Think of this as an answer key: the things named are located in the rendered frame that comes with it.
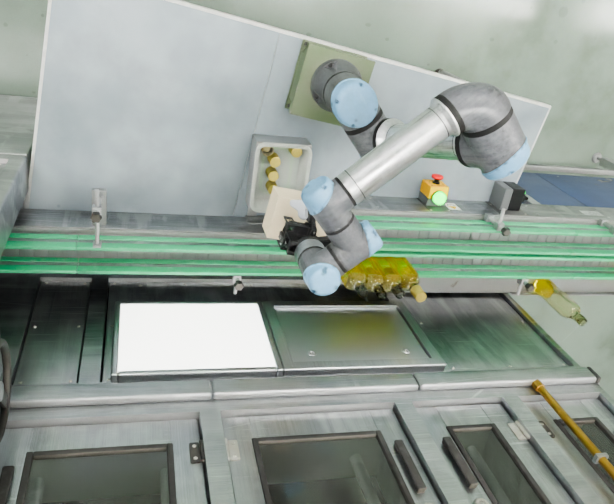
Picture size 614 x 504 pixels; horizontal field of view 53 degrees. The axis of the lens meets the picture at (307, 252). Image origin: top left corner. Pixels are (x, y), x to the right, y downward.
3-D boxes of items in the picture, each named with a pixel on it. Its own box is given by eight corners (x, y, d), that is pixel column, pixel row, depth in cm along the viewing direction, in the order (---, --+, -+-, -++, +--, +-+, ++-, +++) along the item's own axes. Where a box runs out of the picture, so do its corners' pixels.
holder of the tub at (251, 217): (243, 216, 200) (247, 226, 193) (252, 133, 188) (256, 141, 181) (294, 217, 205) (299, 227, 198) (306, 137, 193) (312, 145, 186)
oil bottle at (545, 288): (529, 287, 226) (572, 327, 203) (537, 274, 224) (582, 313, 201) (541, 291, 228) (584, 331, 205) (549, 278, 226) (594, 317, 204)
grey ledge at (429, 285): (380, 279, 220) (391, 295, 210) (385, 257, 216) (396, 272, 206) (601, 281, 246) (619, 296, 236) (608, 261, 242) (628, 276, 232)
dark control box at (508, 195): (487, 200, 219) (499, 210, 212) (493, 179, 216) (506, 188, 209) (507, 201, 222) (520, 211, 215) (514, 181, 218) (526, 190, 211)
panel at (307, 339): (115, 309, 179) (110, 384, 149) (115, 300, 177) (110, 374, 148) (400, 308, 203) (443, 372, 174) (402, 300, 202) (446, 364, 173)
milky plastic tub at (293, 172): (244, 201, 197) (249, 212, 190) (252, 133, 187) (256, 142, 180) (297, 203, 202) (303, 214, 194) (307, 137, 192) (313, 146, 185)
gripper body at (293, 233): (283, 213, 155) (293, 234, 144) (315, 219, 157) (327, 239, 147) (275, 240, 158) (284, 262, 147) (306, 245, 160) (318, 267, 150)
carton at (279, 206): (273, 185, 165) (278, 196, 158) (328, 196, 170) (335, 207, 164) (262, 225, 170) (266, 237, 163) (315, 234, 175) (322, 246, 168)
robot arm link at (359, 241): (365, 215, 131) (323, 245, 132) (389, 252, 136) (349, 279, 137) (354, 201, 137) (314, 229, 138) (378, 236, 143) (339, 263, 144)
